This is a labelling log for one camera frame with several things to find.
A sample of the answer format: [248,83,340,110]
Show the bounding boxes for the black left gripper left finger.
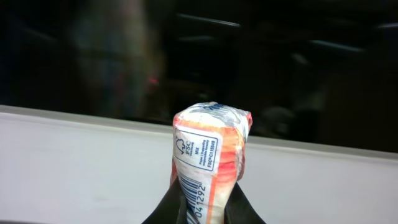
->
[142,179,187,224]

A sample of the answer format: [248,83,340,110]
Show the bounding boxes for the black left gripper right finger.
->
[224,183,266,224]

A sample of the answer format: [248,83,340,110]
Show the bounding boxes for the orange Kleenex tissue pack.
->
[170,102,252,224]

